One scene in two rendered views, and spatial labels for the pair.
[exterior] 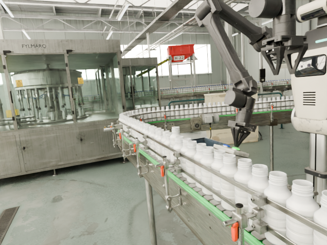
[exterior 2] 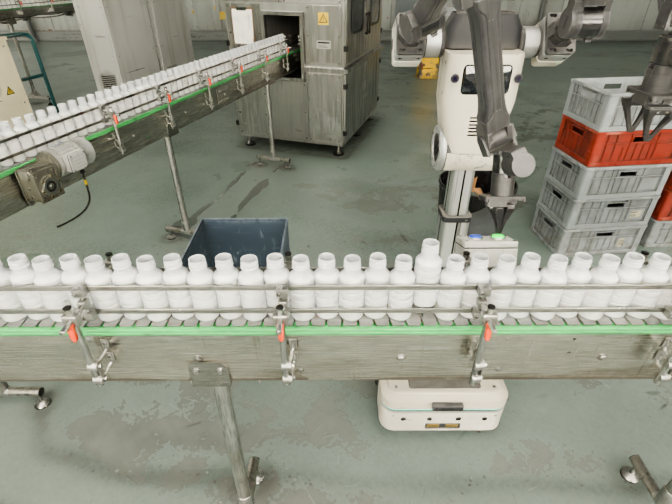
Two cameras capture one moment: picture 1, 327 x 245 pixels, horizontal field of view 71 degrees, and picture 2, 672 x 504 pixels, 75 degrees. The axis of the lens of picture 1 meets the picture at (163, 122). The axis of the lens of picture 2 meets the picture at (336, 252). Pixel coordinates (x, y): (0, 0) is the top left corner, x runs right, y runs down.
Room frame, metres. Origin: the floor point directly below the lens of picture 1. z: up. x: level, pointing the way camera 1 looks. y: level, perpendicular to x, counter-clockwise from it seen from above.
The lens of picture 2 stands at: (0.96, 0.79, 1.72)
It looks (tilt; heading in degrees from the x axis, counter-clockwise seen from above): 33 degrees down; 291
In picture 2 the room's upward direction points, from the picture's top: straight up
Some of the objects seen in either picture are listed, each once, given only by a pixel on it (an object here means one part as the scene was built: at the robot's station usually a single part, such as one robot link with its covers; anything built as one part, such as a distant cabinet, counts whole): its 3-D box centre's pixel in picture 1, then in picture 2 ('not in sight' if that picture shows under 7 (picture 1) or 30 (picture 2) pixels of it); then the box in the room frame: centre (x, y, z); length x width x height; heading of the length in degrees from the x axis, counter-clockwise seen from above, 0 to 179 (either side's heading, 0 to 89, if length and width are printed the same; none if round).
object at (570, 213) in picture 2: not in sight; (594, 199); (0.23, -2.44, 0.33); 0.61 x 0.41 x 0.22; 27
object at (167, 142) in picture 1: (170, 149); (401, 287); (1.10, -0.02, 1.08); 0.06 x 0.06 x 0.17
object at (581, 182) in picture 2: not in sight; (605, 170); (0.23, -2.44, 0.55); 0.61 x 0.41 x 0.22; 28
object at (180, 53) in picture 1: (182, 87); not in sight; (8.22, -0.79, 1.40); 0.92 x 0.72 x 2.80; 93
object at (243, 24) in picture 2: not in sight; (242, 25); (3.45, -3.30, 1.22); 0.23 x 0.04 x 0.32; 3
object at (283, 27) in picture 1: (283, 31); (658, 81); (0.66, -0.35, 1.51); 0.10 x 0.07 x 0.07; 111
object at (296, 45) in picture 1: (288, 57); (640, 113); (0.67, -0.37, 1.44); 0.07 x 0.07 x 0.09; 21
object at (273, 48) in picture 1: (279, 58); (650, 117); (0.65, -0.34, 1.44); 0.07 x 0.07 x 0.09; 21
